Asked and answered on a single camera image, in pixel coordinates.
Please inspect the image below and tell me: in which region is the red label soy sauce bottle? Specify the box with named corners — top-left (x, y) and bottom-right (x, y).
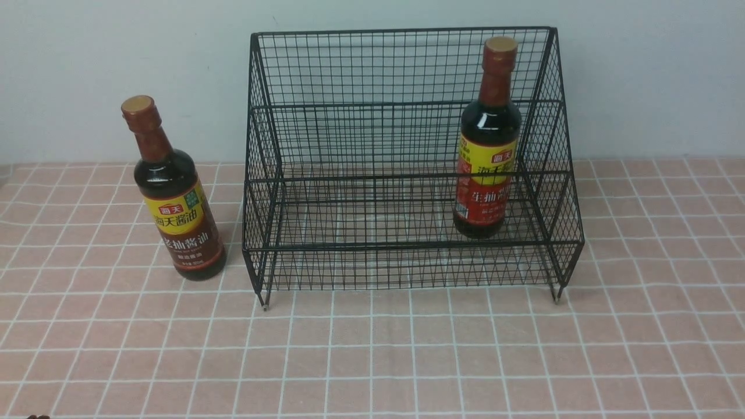
top-left (453, 35), bottom-right (522, 239)

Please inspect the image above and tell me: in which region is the pink checkered tablecloth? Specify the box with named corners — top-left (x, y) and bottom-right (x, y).
top-left (2, 158), bottom-right (743, 418)

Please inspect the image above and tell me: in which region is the black wire mesh shelf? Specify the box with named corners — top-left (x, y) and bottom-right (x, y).
top-left (242, 26), bottom-right (586, 308)

